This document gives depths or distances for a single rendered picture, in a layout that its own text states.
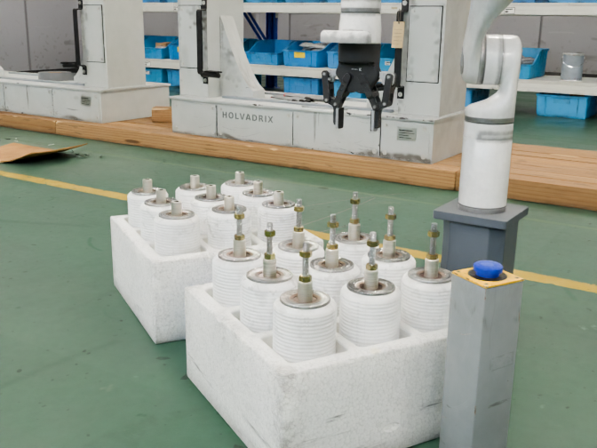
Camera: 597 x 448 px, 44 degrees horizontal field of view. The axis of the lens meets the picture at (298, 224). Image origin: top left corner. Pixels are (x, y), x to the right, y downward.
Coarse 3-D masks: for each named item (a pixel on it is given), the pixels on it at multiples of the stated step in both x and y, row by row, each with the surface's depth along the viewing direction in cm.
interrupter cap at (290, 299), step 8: (280, 296) 109; (288, 296) 110; (296, 296) 110; (320, 296) 110; (328, 296) 110; (288, 304) 106; (296, 304) 107; (304, 304) 107; (312, 304) 107; (320, 304) 106
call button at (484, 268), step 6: (474, 264) 102; (480, 264) 101; (486, 264) 102; (492, 264) 102; (498, 264) 102; (474, 270) 101; (480, 270) 100; (486, 270) 100; (492, 270) 100; (498, 270) 100; (486, 276) 101; (492, 276) 100
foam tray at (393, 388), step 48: (192, 288) 133; (192, 336) 133; (240, 336) 113; (336, 336) 114; (432, 336) 114; (240, 384) 115; (288, 384) 102; (336, 384) 106; (384, 384) 111; (432, 384) 116; (240, 432) 118; (288, 432) 104; (336, 432) 108; (384, 432) 113; (432, 432) 118
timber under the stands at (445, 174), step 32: (32, 128) 429; (64, 128) 414; (96, 128) 400; (128, 128) 392; (160, 128) 395; (256, 160) 345; (288, 160) 335; (320, 160) 325; (352, 160) 316; (384, 160) 313; (448, 160) 316; (512, 160) 318; (544, 160) 319; (576, 160) 320; (512, 192) 281; (544, 192) 274; (576, 192) 268
